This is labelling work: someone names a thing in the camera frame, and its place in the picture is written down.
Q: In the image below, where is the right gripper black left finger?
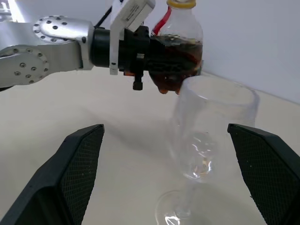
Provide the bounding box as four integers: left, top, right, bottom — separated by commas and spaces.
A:
0, 124, 105, 225

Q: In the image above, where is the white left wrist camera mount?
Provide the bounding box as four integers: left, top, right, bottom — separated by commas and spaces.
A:
109, 0, 157, 75

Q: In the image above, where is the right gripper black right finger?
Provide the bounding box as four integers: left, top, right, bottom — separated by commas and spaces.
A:
227, 123, 300, 225

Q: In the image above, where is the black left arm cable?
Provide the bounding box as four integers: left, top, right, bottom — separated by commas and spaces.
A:
95, 4, 114, 29

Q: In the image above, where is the clear stemmed glass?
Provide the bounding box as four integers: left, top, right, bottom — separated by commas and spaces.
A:
155, 76, 261, 225

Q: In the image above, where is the cola bottle with yellow cap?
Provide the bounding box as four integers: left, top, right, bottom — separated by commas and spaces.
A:
150, 0, 204, 96

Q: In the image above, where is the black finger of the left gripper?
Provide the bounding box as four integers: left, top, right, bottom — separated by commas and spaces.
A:
148, 38, 202, 79

